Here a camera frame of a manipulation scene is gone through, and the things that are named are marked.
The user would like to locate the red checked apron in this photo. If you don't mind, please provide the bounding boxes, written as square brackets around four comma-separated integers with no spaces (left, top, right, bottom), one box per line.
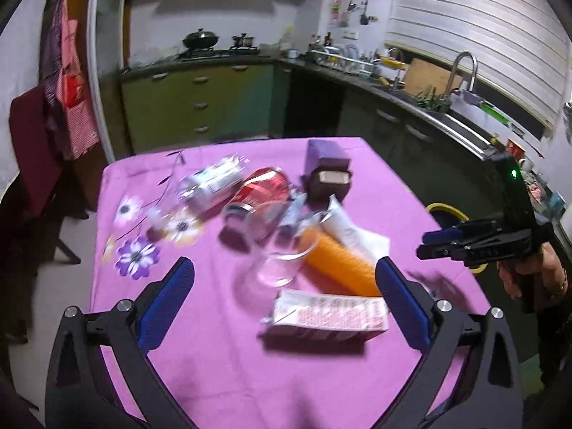
[40,0,101,159]

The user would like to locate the yellow rimmed bin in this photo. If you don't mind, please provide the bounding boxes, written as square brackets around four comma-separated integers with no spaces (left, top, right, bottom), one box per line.
[424,202,490,274]

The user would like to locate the pink floral tablecloth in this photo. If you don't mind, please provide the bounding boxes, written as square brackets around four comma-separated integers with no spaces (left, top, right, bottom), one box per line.
[89,136,492,429]

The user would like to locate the tall steel faucet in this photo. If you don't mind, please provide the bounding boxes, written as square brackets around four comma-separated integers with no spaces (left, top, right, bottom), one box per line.
[447,51,479,103]

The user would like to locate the purple box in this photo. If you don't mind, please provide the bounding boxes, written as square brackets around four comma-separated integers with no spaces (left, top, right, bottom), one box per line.
[304,139,351,179]

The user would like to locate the red drink can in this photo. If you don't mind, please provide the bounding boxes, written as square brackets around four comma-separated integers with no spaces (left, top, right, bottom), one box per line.
[221,166,296,237]

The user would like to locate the steel sink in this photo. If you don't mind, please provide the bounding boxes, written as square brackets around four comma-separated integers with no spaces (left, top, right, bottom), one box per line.
[429,107,498,159]

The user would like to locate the hanging kitchen utensils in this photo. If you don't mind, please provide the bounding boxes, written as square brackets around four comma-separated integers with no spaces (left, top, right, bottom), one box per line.
[331,0,380,28]

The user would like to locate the dish rack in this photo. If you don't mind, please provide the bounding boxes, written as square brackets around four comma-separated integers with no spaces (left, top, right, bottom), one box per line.
[308,45,380,77]

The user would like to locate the maroon chair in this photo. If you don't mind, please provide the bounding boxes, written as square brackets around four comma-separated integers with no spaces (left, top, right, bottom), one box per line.
[9,85,83,264]

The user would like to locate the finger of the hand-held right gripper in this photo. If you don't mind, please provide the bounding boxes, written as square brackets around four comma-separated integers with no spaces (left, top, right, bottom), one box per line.
[422,226,468,245]
[416,240,468,262]

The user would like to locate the wooden cutting board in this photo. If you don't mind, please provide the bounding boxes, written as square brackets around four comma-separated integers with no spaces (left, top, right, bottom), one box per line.
[402,58,465,97]

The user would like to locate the small steel faucet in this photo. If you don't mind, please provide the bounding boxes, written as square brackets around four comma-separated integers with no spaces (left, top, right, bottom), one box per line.
[385,47,404,92]

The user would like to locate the black wok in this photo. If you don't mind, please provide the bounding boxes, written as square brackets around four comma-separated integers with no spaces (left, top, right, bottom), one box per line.
[182,28,220,51]

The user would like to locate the white paper sheet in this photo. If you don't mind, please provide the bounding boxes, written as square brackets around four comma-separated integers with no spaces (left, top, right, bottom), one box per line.
[344,226,391,264]

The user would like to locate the pink and white carton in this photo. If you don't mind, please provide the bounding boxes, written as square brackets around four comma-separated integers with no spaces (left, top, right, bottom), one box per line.
[261,290,389,338]

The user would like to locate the clear glass cup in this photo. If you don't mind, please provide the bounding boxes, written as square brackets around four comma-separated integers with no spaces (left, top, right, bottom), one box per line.
[232,201,320,289]

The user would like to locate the glass sliding door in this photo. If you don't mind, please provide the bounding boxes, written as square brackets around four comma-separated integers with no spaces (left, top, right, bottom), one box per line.
[87,0,131,162]

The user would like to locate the blue and white tube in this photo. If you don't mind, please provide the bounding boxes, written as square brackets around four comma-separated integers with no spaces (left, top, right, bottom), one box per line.
[279,188,314,235]

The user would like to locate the green plastic tray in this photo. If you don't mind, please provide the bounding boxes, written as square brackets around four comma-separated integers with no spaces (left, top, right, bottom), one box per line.
[480,102,511,127]

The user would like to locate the clear plastic bottle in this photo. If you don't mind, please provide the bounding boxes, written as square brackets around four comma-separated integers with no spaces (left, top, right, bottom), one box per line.
[176,154,251,215]

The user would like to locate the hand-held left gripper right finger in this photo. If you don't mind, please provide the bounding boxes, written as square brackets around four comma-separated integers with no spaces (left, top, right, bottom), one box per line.
[371,257,523,429]

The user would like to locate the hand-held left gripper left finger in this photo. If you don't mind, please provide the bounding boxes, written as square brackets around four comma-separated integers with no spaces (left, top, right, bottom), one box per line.
[45,257,197,429]

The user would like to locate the green vegetables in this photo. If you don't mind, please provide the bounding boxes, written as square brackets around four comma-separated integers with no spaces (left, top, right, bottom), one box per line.
[413,87,448,109]

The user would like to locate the gas stove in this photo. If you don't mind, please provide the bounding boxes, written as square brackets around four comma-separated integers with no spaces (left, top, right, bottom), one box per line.
[179,47,260,60]

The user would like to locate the green drawer cabinet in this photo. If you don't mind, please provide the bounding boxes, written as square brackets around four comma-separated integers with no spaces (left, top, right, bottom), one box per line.
[120,63,275,153]

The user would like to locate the white window blind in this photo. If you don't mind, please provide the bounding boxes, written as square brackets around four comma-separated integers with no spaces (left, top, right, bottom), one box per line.
[386,0,572,128]

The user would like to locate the dark green base cabinets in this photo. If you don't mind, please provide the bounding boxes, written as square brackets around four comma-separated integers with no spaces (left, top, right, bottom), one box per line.
[286,69,508,217]

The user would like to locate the person's right hand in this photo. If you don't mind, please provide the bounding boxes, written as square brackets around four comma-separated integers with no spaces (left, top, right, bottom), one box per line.
[497,241,568,309]

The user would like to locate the dark brown box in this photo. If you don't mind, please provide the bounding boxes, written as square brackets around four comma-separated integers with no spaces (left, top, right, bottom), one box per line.
[308,167,354,208]

